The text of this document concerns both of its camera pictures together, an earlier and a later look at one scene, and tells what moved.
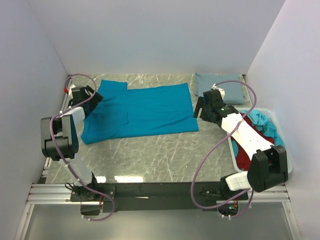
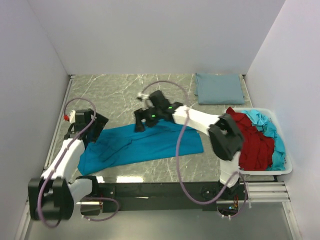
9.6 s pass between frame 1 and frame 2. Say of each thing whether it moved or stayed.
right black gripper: moved
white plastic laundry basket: stayed
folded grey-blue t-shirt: stayed
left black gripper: moved
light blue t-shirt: stayed
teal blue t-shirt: moved
